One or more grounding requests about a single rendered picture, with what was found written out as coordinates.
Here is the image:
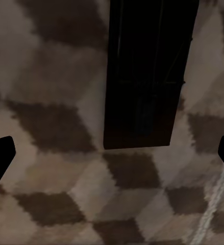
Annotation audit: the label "mousetrap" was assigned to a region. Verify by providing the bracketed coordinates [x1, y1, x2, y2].
[103, 0, 200, 150]

